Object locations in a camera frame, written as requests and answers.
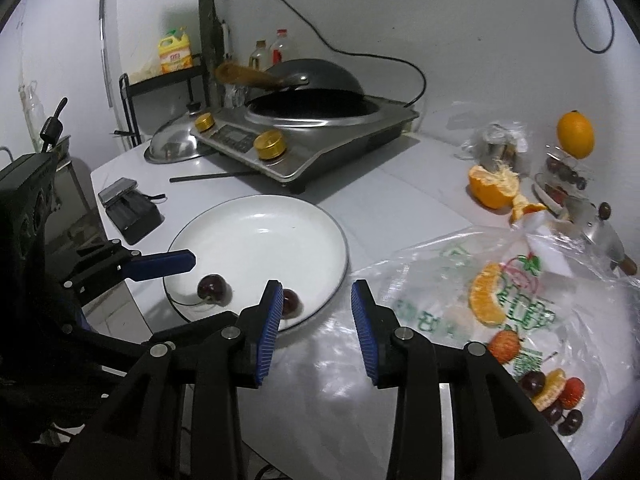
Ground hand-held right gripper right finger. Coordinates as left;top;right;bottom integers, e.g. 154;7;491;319
350;279;583;480

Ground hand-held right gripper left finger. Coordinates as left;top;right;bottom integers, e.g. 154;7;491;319
52;280;284;480

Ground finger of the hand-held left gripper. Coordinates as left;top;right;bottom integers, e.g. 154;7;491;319
60;317;166;358
62;240;197;303

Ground white plate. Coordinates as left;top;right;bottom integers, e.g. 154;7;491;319
162;194;349;333

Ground printed clear plastic bag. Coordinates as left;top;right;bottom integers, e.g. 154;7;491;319
300;224;638;466

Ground large orange segment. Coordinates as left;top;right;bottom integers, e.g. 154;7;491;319
469;262;508;327

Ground red strawberry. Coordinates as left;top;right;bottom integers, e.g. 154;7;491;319
487;330;522;363
558;377;586;410

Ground small orange segment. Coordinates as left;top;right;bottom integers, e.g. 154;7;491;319
531;368;567;411

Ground black charger box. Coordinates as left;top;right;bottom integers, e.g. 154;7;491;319
98;177;166;246

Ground black chopsticks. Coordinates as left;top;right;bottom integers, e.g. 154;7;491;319
169;167;261;183

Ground steel wok lid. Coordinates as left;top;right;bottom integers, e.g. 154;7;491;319
144;102;213;165

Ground grey metal bar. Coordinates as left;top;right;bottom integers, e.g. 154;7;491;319
98;0;115;108

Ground black metal rack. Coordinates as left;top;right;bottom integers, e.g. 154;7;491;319
118;52;211;148

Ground silver induction cooker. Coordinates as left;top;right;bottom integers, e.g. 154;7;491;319
192;92;421;195

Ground peeled half orange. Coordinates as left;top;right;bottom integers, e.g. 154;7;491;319
467;160;521;210

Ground yellow detergent bottle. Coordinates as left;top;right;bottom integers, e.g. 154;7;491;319
158;28;195;75

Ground clear bag with steel cups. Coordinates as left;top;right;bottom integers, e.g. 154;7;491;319
460;121;530;176

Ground black umbrella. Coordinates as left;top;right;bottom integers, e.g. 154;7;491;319
209;0;232;106

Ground dark vertical pipe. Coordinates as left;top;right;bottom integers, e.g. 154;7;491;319
198;0;217;106

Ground pile of dark cherries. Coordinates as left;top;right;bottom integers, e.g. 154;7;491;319
545;156;587;191

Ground whole orange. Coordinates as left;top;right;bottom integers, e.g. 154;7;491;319
556;110;597;160

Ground black wok wooden handle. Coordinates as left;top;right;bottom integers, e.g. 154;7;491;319
215;59;365;98

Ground steel pot wooden handle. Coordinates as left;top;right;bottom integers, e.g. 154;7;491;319
565;197;640;277

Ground black cooker power cable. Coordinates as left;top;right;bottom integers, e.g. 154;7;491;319
252;0;427;113

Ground black hanging cable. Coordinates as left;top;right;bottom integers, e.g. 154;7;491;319
567;0;615;54

